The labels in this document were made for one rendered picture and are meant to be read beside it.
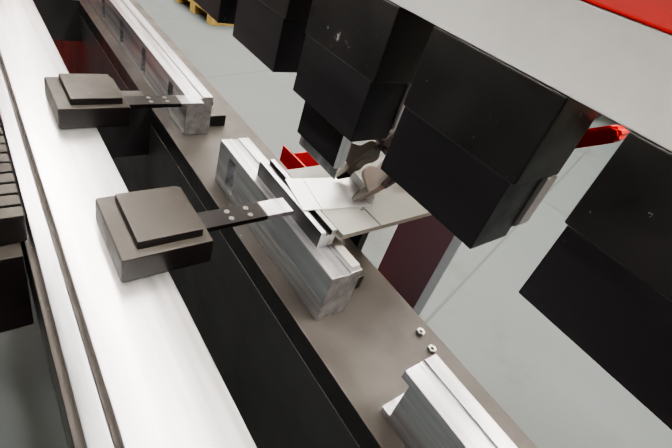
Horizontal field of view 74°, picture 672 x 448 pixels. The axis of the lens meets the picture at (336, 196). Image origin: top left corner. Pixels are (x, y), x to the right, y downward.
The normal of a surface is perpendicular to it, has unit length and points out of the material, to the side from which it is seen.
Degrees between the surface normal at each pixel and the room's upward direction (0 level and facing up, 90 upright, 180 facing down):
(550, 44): 90
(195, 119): 90
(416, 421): 90
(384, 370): 0
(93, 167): 0
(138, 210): 0
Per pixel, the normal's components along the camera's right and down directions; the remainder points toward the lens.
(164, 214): 0.27, -0.79
